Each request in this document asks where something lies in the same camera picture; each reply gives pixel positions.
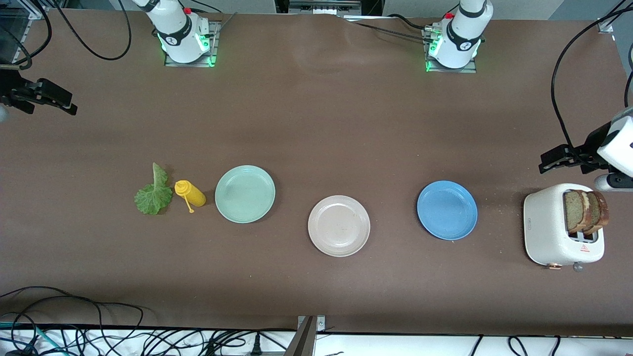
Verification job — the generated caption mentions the aluminium frame enclosure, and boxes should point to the aluminium frame enclosure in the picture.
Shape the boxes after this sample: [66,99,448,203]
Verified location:
[0,0,50,65]

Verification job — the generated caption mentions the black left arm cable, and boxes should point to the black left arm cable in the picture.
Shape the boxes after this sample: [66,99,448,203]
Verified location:
[550,0,633,154]

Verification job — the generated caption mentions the brown table cover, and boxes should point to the brown table cover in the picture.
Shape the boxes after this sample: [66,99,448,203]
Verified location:
[0,9,633,337]

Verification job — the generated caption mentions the yellow squeeze bottle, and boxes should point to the yellow squeeze bottle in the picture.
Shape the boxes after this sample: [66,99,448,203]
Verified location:
[174,180,207,214]

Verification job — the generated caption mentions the black base cable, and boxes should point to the black base cable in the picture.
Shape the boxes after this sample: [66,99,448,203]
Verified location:
[346,14,436,44]

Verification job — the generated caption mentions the black cable loop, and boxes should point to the black cable loop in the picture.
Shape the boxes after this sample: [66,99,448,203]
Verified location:
[0,286,145,329]

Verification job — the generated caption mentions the green lettuce leaf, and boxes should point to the green lettuce leaf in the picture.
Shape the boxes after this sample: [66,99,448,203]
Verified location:
[134,162,173,216]

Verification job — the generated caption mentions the mint green plate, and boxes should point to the mint green plate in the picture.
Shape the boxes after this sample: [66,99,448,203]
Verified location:
[215,165,276,224]

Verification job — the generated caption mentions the tangled black cables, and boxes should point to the tangled black cables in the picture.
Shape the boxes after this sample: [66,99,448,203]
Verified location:
[0,324,297,356]

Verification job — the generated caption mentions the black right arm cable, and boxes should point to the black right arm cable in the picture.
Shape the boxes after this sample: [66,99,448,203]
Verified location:
[54,0,133,61]

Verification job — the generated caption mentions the black looped cable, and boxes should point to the black looped cable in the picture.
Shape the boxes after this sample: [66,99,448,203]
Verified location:
[0,0,52,70]

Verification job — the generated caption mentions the white toaster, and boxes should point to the white toaster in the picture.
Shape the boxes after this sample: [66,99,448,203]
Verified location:
[523,183,605,271]

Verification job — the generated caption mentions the grey metal bracket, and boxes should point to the grey metal bracket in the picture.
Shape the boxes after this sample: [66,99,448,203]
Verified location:
[284,315,327,356]

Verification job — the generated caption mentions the brown bread slice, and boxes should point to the brown bread slice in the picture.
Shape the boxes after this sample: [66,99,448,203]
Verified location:
[564,189,591,234]
[586,190,610,233]

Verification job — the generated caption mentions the black and silver equipment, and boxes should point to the black and silver equipment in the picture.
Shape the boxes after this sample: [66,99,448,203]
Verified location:
[274,0,384,18]

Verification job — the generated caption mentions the blue plate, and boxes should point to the blue plate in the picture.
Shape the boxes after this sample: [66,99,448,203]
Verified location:
[417,180,478,241]

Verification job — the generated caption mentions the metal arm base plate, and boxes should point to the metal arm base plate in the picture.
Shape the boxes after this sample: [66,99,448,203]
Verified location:
[423,27,478,74]
[164,21,219,68]

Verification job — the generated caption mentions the teal cable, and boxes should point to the teal cable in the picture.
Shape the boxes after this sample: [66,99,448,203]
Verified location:
[0,321,55,356]

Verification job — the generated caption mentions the aluminium corner profile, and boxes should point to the aluminium corner profile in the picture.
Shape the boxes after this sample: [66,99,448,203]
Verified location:
[597,0,633,34]

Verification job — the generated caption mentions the beige plate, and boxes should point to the beige plate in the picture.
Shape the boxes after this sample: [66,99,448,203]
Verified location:
[308,195,371,258]

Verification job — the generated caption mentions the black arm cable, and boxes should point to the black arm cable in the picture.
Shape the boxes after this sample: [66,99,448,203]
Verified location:
[550,0,633,154]
[54,0,133,61]

